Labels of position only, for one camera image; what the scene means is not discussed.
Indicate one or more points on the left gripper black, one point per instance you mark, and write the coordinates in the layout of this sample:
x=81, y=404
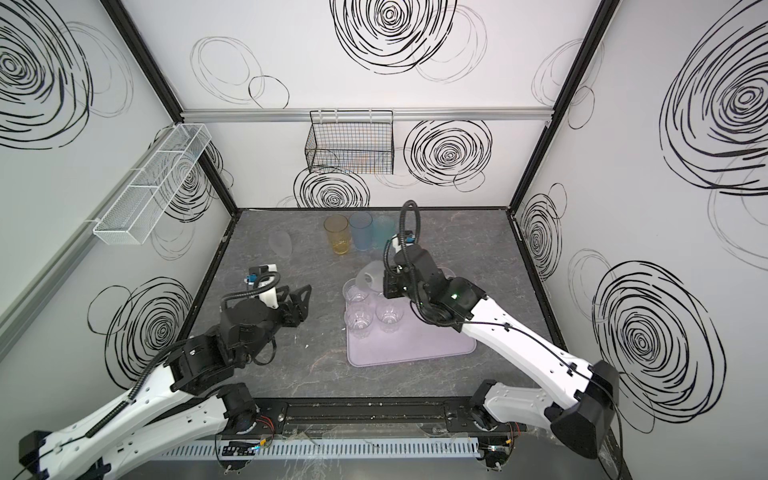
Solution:
x=291, y=306

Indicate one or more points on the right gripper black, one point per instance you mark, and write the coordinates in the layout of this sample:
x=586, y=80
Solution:
x=393, y=283

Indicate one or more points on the frosted clear tall glass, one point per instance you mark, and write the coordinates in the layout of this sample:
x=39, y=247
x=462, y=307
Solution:
x=371, y=277

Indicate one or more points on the clear plain cup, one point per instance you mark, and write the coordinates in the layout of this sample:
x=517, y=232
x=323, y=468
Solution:
x=389, y=314

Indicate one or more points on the clear faceted glass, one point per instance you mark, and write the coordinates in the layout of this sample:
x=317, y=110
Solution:
x=353, y=294
x=358, y=318

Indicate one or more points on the lilac plastic tray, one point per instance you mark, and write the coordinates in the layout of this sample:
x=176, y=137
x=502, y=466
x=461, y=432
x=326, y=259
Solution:
x=413, y=341

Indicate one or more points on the blue tall glass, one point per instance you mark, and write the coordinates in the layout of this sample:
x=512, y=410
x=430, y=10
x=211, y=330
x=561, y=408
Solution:
x=361, y=228

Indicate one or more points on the yellow tall glass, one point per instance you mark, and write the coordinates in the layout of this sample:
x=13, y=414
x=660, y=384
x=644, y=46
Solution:
x=336, y=227

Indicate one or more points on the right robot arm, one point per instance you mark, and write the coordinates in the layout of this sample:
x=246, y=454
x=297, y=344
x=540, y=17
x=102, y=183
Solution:
x=573, y=399

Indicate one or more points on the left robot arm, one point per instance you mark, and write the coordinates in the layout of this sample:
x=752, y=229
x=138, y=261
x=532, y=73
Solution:
x=181, y=395

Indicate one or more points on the teal tall glass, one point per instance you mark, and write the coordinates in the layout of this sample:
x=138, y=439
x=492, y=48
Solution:
x=383, y=230

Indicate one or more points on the white mesh shelf basket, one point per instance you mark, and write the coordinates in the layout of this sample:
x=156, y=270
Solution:
x=168, y=183

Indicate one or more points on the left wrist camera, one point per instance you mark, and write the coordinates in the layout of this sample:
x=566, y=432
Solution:
x=261, y=282

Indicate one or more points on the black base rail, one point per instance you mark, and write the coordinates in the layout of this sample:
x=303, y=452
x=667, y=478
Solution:
x=456, y=414

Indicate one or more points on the black wire basket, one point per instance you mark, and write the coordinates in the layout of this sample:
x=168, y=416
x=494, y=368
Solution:
x=359, y=141

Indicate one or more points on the white slotted cable duct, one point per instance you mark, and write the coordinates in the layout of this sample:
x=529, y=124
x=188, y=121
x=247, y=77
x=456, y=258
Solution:
x=336, y=449

